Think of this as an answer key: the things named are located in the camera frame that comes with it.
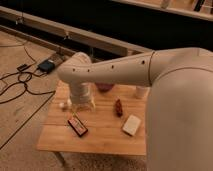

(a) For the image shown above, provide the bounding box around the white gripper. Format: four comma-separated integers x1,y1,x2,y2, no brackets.
69,83,95,112

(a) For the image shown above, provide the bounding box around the small brown bottle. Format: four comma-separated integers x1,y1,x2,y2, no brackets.
115,99,123,117

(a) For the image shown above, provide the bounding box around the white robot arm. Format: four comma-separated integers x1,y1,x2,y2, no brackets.
58,47,213,171

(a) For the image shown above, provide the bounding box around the dark red bowl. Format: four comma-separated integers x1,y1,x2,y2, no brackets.
96,83,114,93

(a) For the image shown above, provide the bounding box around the black red rectangular box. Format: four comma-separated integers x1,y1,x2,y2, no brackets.
68,116,88,137

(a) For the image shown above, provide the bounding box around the black power adapter box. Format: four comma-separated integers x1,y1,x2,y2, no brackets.
38,60,55,73

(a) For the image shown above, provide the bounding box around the wooden table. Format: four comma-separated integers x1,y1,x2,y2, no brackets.
37,82,147,155

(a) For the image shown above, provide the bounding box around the white rectangular block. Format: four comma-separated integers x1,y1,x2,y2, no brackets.
122,115,141,136

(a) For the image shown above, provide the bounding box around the white plastic cup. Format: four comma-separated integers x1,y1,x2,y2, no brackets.
135,86,148,99

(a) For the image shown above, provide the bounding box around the small black floor device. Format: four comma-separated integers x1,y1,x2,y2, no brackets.
17,64,29,72

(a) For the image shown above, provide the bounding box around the black floor cable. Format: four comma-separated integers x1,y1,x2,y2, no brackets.
0,43,56,105

